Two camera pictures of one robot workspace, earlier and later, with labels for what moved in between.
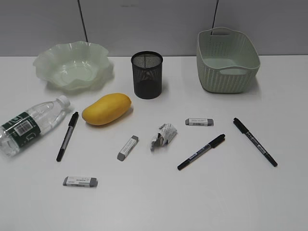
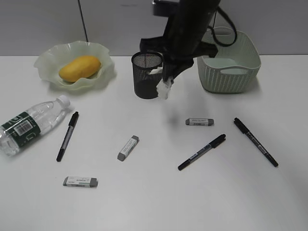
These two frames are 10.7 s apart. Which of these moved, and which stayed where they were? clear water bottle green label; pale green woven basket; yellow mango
Moved: yellow mango
Stayed: clear water bottle green label; pale green woven basket
